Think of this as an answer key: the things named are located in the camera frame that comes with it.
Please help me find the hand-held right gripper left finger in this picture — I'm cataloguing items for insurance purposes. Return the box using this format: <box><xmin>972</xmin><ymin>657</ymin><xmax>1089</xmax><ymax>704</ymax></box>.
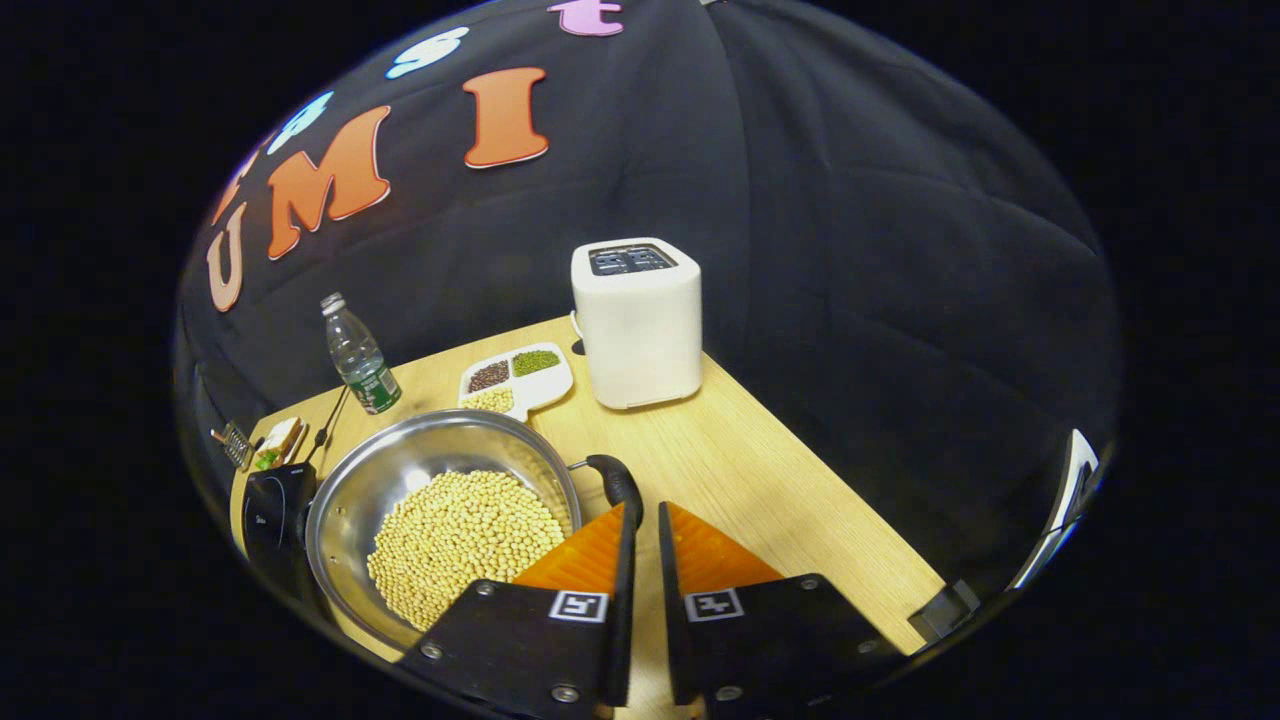
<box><xmin>400</xmin><ymin>503</ymin><xmax>638</xmax><ymax>720</ymax></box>

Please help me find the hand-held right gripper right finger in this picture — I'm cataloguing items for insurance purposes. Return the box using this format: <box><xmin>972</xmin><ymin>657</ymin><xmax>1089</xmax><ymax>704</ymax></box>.
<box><xmin>657</xmin><ymin>501</ymin><xmax>906</xmax><ymax>720</ymax></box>

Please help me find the steel pot with black handle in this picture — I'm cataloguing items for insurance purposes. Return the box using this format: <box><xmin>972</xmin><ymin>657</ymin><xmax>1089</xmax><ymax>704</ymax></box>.
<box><xmin>305</xmin><ymin>408</ymin><xmax>644</xmax><ymax>656</ymax></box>

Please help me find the black induction cooktop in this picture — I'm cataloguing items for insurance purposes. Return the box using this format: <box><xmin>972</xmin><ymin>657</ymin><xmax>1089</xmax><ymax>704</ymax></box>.
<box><xmin>241</xmin><ymin>462</ymin><xmax>321</xmax><ymax>601</ymax></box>

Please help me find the pile of soybeans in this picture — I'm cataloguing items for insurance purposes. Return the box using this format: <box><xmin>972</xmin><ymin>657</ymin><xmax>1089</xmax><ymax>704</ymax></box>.
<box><xmin>366</xmin><ymin>470</ymin><xmax>567</xmax><ymax>633</ymax></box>

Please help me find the white divided dish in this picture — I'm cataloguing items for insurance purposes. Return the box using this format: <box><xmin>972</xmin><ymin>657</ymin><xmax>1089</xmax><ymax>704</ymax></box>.
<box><xmin>458</xmin><ymin>342</ymin><xmax>575</xmax><ymax>423</ymax></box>

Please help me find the white toaster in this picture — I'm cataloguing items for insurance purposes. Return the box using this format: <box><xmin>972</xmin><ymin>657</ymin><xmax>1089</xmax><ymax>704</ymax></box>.
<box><xmin>570</xmin><ymin>237</ymin><xmax>704</xmax><ymax>411</ymax></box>

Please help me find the clear plastic water bottle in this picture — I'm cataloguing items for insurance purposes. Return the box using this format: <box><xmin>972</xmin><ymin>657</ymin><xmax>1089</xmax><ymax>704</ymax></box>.
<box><xmin>320</xmin><ymin>292</ymin><xmax>403</xmax><ymax>416</ymax></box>

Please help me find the sandwich with green lettuce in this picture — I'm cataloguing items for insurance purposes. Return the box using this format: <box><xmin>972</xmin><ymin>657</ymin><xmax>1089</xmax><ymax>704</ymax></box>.
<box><xmin>250</xmin><ymin>416</ymin><xmax>306</xmax><ymax>473</ymax></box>

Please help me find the black backdrop cloth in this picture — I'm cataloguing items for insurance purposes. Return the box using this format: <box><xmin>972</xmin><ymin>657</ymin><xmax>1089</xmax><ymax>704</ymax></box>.
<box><xmin>175</xmin><ymin>0</ymin><xmax>1121</xmax><ymax>601</ymax></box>

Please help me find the small metal kitchen utensil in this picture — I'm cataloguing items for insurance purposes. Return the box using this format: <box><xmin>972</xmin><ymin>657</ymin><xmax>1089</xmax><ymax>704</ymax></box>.
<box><xmin>210</xmin><ymin>420</ymin><xmax>256</xmax><ymax>471</ymax></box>

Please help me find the black table corner bracket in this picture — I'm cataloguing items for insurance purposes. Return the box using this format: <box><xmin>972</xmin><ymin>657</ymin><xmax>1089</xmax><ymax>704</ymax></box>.
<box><xmin>908</xmin><ymin>578</ymin><xmax>983</xmax><ymax>643</ymax></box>

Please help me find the black power cable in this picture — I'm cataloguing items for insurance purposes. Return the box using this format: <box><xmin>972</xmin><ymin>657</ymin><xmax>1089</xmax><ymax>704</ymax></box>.
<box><xmin>303</xmin><ymin>385</ymin><xmax>351</xmax><ymax>466</ymax></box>

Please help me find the white and black frame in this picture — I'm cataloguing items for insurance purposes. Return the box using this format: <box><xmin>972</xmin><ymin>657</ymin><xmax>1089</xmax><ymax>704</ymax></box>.
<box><xmin>1010</xmin><ymin>428</ymin><xmax>1103</xmax><ymax>591</ymax></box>

